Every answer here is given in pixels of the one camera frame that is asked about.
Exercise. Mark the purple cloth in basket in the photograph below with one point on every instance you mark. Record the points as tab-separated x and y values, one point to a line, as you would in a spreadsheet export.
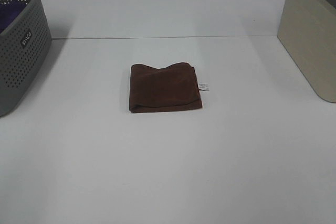
9	11

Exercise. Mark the grey perforated laundry basket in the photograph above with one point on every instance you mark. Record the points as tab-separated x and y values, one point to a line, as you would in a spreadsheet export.
25	43

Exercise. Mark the brown towel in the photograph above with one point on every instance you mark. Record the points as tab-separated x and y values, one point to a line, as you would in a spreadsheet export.
170	89

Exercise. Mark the beige storage bin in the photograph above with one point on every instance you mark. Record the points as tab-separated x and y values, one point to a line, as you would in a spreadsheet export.
307	32

